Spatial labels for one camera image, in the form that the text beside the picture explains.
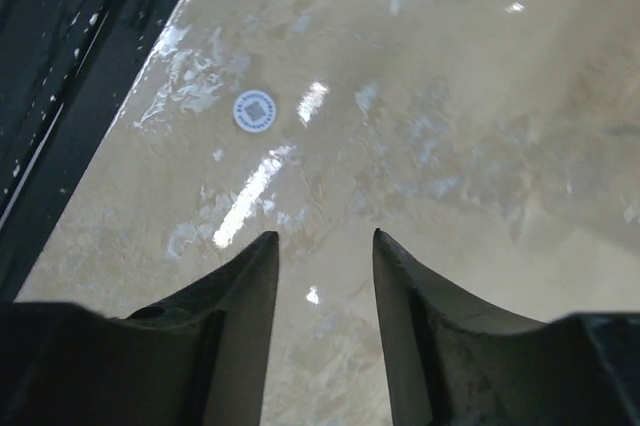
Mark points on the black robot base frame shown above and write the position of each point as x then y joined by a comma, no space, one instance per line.
66,68

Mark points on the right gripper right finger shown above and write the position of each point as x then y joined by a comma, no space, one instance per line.
452,358

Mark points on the clear white bottle cap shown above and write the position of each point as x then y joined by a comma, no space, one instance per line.
254,111

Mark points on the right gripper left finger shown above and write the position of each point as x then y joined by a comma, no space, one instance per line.
196,357

